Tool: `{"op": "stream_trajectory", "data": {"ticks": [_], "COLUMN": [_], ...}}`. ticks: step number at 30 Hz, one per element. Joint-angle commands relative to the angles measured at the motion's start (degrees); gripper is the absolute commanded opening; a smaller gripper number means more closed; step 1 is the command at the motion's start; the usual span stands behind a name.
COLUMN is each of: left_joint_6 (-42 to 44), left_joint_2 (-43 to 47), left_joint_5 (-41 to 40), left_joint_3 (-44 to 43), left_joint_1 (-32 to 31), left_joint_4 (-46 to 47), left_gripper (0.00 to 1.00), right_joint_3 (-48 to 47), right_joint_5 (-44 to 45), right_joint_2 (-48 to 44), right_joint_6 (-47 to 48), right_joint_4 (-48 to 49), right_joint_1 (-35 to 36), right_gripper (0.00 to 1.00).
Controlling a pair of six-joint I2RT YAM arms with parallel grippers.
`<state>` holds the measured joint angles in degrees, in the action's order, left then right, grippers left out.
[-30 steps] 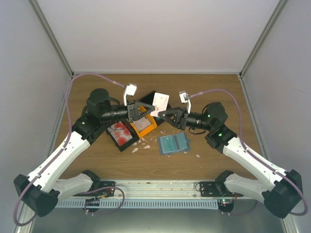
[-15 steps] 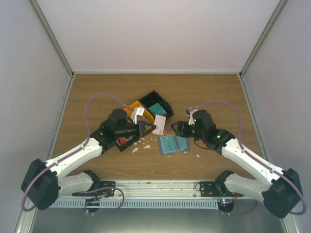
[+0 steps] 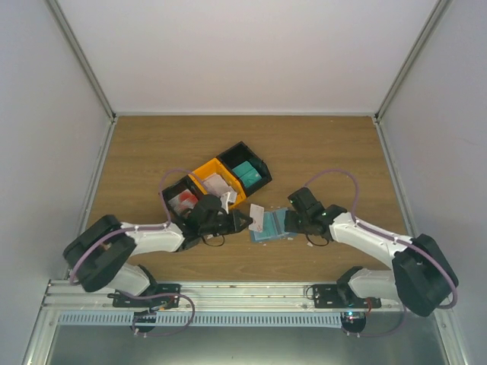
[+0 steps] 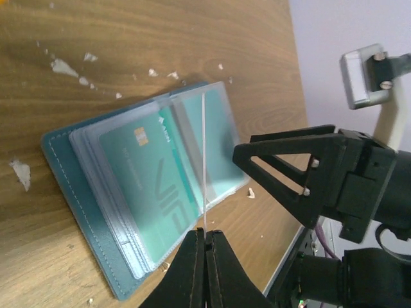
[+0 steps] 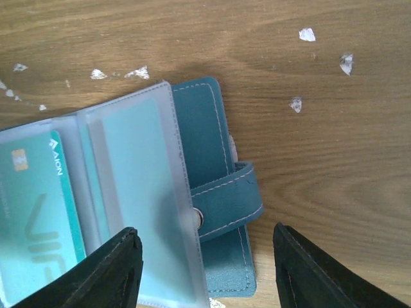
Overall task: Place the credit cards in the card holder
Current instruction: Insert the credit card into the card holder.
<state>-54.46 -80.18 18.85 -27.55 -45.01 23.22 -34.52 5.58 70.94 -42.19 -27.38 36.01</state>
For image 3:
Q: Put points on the aluminium frame post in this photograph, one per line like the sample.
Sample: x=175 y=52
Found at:
x=67 y=31
x=428 y=28

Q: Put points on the orange plastic bin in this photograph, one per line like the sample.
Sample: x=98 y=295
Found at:
x=216 y=166

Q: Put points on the teal card holder wallet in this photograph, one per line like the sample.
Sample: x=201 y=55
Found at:
x=273 y=227

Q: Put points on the grey slotted cable duct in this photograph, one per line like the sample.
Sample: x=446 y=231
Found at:
x=208 y=319

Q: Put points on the white cards in orange bin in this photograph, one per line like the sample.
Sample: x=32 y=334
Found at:
x=217 y=184

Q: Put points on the stack of teal cards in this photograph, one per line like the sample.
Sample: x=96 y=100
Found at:
x=247 y=174

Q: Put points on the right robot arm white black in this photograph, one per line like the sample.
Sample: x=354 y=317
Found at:
x=417 y=273

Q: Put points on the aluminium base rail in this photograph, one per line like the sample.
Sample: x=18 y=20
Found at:
x=208 y=296

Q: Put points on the aluminium frame post left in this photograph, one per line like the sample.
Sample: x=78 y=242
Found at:
x=67 y=31

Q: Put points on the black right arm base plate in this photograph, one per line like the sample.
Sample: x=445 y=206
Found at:
x=333 y=296

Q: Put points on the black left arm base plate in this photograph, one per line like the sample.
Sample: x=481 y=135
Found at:
x=154 y=296

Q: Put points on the aluminium frame post right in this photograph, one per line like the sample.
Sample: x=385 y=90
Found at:
x=428 y=28

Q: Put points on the white VIP card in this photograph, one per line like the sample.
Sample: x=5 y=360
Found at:
x=257 y=215

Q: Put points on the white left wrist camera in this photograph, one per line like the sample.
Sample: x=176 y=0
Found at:
x=228 y=199

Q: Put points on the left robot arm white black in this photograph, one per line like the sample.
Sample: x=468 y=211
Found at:
x=98 y=258

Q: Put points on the black bin with teal cards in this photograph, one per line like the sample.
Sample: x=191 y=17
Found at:
x=239 y=153

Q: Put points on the red white cards stack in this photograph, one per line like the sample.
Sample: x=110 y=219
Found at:
x=183 y=201

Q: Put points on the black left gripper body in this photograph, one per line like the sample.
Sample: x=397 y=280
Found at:
x=220 y=229

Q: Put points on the black bin with red cards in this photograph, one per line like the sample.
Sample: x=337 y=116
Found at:
x=168 y=191

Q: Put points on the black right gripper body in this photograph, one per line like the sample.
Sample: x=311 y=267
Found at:
x=297 y=226

